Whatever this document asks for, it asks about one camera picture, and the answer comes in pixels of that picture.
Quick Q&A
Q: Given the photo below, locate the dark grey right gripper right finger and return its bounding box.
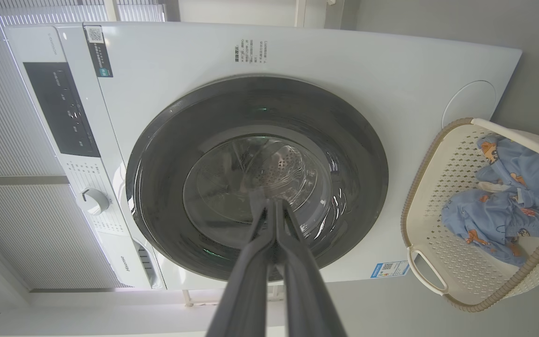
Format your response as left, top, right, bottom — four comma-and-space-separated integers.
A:
277, 199, 348, 337

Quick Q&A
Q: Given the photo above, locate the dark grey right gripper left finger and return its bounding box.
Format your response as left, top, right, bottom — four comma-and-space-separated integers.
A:
205, 198, 283, 337

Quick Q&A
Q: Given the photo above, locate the dark round washer door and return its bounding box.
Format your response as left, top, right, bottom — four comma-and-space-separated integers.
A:
126, 75, 389, 282

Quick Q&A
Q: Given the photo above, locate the stainless steel washing machine drum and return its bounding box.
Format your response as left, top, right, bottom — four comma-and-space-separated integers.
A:
183, 136, 333, 239

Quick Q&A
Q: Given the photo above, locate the white washing machine control dial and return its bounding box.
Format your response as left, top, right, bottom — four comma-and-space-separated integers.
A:
76, 188, 110, 216

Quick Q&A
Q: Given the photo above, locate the white front-load washing machine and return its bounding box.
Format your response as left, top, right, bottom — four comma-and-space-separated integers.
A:
4, 21, 523, 291

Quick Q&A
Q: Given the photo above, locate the black washing machine display panel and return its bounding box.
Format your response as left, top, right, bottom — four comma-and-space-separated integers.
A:
22, 62, 101, 159

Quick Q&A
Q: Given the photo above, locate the blue energy label sticker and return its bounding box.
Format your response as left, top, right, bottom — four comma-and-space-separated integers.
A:
371, 261, 411, 279

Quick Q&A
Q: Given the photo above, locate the white detergent drawer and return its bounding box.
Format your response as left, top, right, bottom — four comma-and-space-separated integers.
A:
95, 231, 166, 289

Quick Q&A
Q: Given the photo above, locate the cream perforated laundry basket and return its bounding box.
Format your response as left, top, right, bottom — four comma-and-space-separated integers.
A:
401, 118, 539, 313

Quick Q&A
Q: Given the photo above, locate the round white filter cover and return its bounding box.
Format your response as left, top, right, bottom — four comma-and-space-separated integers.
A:
441, 80, 497, 130

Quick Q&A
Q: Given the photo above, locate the white metal railing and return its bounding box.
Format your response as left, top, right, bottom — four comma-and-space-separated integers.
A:
293, 0, 308, 28

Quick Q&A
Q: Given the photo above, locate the black QR code sticker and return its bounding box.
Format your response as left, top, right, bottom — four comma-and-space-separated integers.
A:
83, 24, 114, 78

